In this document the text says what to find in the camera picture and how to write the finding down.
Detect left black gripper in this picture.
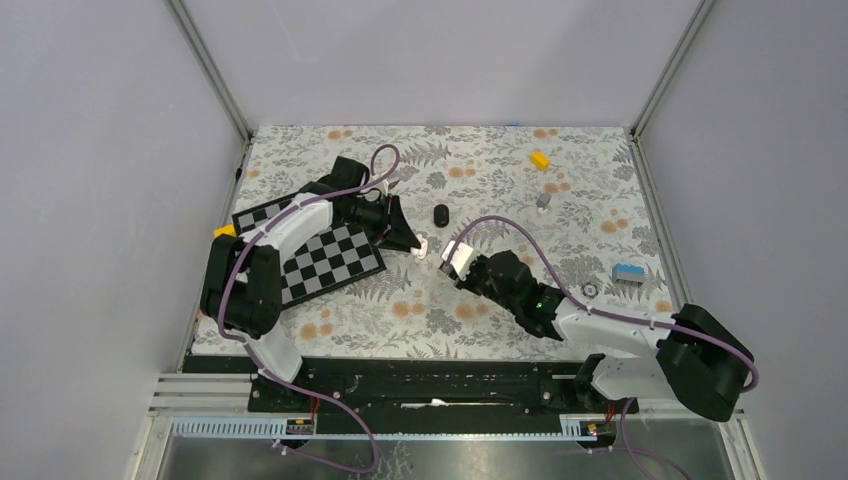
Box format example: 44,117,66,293
341,193,421,253

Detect white earbud case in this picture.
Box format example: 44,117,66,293
410,239,428,260

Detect black earbud charging case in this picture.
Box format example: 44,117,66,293
433,204,450,228

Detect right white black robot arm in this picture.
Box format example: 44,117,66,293
441,243,754,422

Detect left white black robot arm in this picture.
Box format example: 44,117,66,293
200,156,427,411

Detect black white checkerboard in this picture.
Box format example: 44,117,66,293
228,194,386,310

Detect small grey block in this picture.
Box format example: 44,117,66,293
536,192,552,210

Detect floral table mat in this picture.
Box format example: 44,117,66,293
235,125,677,361

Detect yellow block right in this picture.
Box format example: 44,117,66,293
530,151,550,171

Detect yellow block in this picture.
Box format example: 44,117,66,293
214,224,237,238
530,151,550,171

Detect blue block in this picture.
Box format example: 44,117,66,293
611,263,647,284

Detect yellow block left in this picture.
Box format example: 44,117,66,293
214,224,237,238

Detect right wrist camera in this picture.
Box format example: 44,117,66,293
440,240,479,279

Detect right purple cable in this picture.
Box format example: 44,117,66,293
453,215,761,480

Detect purple cable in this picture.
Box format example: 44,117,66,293
453,215,761,480
215,144,403,476

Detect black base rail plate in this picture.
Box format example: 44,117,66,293
247,357,641,436

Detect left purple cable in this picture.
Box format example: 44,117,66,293
215,144,403,476

